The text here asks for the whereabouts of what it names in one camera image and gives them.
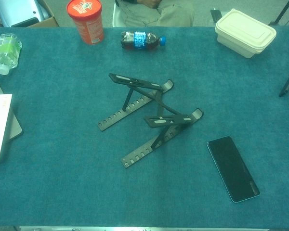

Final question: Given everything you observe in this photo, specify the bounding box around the small black phone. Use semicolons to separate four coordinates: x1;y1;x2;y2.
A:
210;8;223;24

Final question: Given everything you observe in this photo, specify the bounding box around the cola bottle blue label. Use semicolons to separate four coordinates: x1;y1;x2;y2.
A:
120;30;167;51

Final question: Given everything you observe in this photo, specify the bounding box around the person in khaki clothes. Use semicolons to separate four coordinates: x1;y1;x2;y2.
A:
115;0;195;27

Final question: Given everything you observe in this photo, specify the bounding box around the blue table cloth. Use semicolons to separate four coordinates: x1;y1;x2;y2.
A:
0;26;289;228

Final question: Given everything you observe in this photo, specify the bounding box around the beige lidded food container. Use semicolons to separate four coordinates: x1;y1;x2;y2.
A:
214;8;277;59

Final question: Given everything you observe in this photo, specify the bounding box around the white chair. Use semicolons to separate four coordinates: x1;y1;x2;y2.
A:
112;2;126;27

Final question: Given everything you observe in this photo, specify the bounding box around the silver aluminium rail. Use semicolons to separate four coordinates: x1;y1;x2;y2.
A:
18;225;270;231

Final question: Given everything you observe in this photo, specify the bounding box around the brown cardboard box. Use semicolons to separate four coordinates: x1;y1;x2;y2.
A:
0;0;60;28

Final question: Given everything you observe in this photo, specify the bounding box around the orange red snack canister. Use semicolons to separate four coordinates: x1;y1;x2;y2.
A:
66;0;105;45

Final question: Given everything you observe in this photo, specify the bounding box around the white blue plastic item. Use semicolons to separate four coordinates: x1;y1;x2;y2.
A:
0;0;53;27

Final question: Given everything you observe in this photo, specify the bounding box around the black smartphone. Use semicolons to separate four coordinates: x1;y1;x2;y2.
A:
206;135;261;204

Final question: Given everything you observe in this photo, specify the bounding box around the black tripod leg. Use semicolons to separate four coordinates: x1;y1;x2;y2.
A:
269;0;289;26

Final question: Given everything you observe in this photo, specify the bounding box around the clear bottle green label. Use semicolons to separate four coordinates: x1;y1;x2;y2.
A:
0;33;23;75

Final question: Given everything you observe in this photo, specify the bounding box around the black folding laptop stand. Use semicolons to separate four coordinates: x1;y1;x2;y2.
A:
97;73;204;168

